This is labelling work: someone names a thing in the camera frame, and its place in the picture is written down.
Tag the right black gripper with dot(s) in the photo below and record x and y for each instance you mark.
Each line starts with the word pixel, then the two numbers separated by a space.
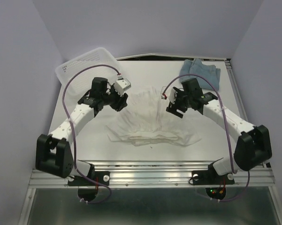
pixel 171 109

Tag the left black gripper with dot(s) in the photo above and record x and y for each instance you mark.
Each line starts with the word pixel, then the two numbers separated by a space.
pixel 121 101

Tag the white skirt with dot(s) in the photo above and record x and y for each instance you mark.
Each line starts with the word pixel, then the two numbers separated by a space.
pixel 145 121

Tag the light blue denim skirt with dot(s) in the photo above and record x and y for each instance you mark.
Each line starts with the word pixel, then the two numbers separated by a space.
pixel 196 69

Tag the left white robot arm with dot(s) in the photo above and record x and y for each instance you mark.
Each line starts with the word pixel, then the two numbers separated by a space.
pixel 53 152

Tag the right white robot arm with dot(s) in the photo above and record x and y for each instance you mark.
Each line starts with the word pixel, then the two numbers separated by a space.
pixel 249 145

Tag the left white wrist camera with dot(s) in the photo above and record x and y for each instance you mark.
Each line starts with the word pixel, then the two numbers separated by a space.
pixel 121 85

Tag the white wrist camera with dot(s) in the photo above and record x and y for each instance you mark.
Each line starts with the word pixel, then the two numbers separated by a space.
pixel 121 85
pixel 169 94

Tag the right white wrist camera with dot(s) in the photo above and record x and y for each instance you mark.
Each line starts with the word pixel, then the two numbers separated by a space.
pixel 169 94

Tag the aluminium frame rail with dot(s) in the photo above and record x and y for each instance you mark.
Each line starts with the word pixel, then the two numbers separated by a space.
pixel 150 185

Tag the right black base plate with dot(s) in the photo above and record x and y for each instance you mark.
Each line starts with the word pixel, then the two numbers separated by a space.
pixel 217 183

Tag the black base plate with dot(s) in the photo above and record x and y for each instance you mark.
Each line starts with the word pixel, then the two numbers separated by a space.
pixel 90 179
pixel 217 183

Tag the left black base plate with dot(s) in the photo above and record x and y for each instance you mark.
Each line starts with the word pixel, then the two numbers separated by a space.
pixel 90 179

